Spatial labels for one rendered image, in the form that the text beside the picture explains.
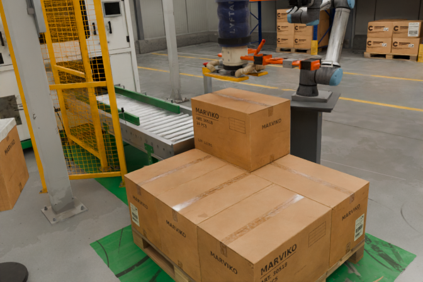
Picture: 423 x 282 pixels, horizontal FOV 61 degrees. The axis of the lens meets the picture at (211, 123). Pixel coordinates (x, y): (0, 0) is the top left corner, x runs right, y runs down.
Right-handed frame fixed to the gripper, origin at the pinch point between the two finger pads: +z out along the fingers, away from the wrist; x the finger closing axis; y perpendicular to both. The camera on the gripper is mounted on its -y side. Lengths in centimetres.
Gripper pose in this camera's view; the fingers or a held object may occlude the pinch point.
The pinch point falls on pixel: (287, 1)
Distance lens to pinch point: 244.9
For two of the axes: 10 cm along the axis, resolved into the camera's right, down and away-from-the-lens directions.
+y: -6.5, -2.1, 7.3
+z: -7.5, 2.6, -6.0
